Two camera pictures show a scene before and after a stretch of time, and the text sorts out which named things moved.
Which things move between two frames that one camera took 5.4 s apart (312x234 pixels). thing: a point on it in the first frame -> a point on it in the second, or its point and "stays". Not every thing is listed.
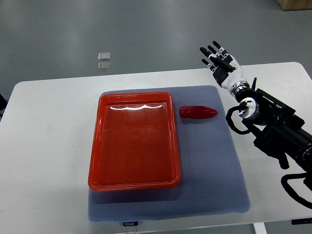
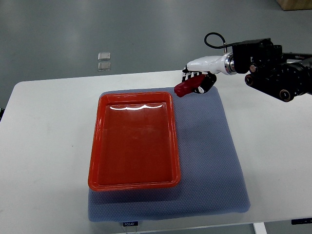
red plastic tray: [134, 143] stays
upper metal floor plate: [104, 56] stays
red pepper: [197, 112] -> [189, 86]
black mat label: [130, 224] stays
